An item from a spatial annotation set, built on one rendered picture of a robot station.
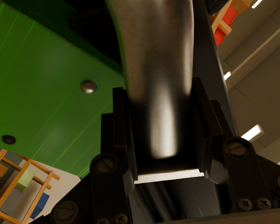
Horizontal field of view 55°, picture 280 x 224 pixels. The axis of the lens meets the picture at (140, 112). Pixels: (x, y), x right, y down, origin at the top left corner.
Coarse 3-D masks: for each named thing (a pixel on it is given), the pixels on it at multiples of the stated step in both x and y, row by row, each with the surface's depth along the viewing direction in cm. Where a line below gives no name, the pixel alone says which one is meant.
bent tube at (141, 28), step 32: (128, 0) 8; (160, 0) 8; (128, 32) 9; (160, 32) 9; (192, 32) 10; (128, 64) 10; (160, 64) 10; (192, 64) 11; (128, 96) 12; (160, 96) 11; (160, 128) 12; (160, 160) 14; (192, 160) 14
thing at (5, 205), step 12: (0, 156) 585; (0, 168) 574; (24, 168) 598; (24, 180) 588; (36, 180) 656; (48, 180) 618; (12, 192) 555; (0, 204) 516; (12, 204) 537; (36, 204) 566; (0, 216) 505; (24, 216) 530
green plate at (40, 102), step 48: (0, 0) 14; (48, 0) 20; (0, 48) 16; (48, 48) 16; (0, 96) 18; (48, 96) 19; (96, 96) 19; (0, 144) 21; (48, 144) 22; (96, 144) 22
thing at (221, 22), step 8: (232, 0) 373; (240, 0) 367; (248, 0) 373; (224, 8) 337; (232, 8) 359; (240, 8) 377; (216, 16) 330; (224, 16) 350; (232, 16) 356; (216, 24) 327; (224, 24) 338; (216, 32) 338; (224, 32) 343; (216, 40) 338
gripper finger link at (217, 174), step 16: (192, 80) 13; (192, 96) 13; (192, 112) 13; (208, 112) 12; (192, 128) 13; (208, 128) 11; (224, 128) 12; (192, 144) 14; (208, 144) 11; (208, 160) 12; (208, 176) 12; (224, 176) 11; (272, 176) 10; (272, 192) 10
